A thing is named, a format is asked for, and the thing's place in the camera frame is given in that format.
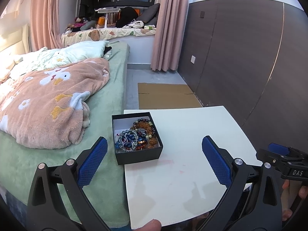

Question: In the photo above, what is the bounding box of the grey-blue bead bracelet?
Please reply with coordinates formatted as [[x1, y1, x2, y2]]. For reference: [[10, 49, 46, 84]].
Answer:
[[116, 129, 140, 152]]

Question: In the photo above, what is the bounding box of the multicolour dark bead bracelet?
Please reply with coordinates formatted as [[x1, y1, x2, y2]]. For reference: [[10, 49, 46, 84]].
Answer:
[[133, 117, 157, 140]]

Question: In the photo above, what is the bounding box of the brown rudraksha bead bracelet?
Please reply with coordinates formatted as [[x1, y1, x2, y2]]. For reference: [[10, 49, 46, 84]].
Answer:
[[131, 119, 159, 148]]

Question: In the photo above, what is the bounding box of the blue flower braided ornament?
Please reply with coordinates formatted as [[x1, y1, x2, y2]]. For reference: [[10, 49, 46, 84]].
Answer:
[[115, 130, 142, 152]]

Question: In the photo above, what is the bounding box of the black jewelry box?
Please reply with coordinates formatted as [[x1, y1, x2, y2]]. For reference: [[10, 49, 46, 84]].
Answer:
[[112, 112, 163, 165]]

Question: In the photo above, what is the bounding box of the right hand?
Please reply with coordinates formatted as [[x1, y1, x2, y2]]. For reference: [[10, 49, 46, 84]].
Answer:
[[281, 179, 307, 221]]

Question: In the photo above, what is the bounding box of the left hand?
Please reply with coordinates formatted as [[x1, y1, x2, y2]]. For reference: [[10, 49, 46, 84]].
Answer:
[[135, 219, 162, 231]]

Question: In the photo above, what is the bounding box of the green bed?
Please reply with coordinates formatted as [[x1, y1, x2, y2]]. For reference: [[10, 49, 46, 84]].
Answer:
[[1, 42, 130, 228]]

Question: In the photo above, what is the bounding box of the pink fleece duck blanket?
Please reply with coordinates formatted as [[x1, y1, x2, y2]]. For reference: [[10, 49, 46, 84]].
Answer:
[[1, 58, 110, 149]]

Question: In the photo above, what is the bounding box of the flat brown cardboard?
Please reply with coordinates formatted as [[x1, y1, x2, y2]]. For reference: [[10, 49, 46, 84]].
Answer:
[[138, 83, 202, 110]]

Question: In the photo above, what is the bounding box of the light green quilt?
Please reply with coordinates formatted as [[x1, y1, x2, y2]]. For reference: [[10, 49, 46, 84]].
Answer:
[[9, 40, 112, 80]]

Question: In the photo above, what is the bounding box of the patterned window seat cushion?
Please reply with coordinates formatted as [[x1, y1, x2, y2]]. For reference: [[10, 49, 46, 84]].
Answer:
[[61, 26, 156, 47]]

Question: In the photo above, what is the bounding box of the pink curtain left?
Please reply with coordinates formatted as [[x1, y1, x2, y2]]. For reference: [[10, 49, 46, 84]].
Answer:
[[30, 0, 63, 51]]

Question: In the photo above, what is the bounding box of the pink curtain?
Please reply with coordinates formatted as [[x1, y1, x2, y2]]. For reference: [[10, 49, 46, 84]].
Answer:
[[30, 0, 63, 51], [150, 0, 189, 71]]

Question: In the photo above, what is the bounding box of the beige padded headboard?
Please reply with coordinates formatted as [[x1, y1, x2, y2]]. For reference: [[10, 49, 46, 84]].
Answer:
[[1, 24, 31, 62]]

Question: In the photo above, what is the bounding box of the grey pillow on seat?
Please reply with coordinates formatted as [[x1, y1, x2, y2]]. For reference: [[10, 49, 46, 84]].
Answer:
[[136, 3, 160, 26]]

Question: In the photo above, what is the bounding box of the pink curtain right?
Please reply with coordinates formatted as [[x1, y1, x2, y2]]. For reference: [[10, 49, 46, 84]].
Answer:
[[150, 0, 189, 71]]

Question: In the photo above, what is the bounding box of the white wall socket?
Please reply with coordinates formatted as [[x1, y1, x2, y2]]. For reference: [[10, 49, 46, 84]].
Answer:
[[190, 55, 196, 64]]

